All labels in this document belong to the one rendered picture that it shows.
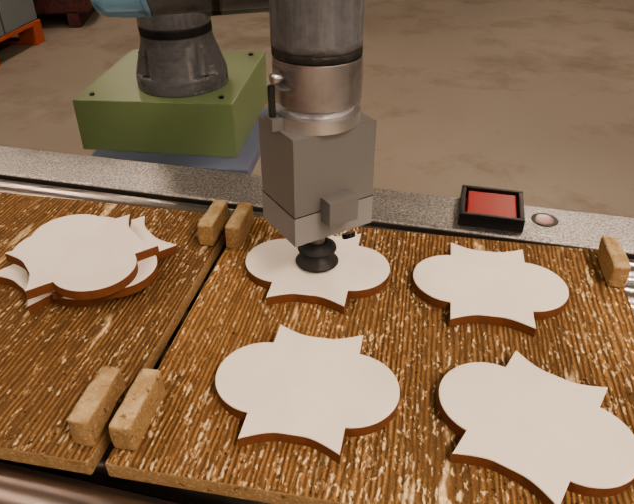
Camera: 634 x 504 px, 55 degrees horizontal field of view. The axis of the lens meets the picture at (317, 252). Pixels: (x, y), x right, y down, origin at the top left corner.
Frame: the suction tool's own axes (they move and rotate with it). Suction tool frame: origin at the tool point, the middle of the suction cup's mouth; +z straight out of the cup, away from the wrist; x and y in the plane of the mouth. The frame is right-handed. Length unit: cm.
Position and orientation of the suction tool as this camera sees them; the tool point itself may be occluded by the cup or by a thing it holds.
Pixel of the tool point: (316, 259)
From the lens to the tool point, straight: 61.7
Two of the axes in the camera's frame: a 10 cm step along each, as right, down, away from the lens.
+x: -5.2, -4.8, 7.1
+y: 8.5, -2.9, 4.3
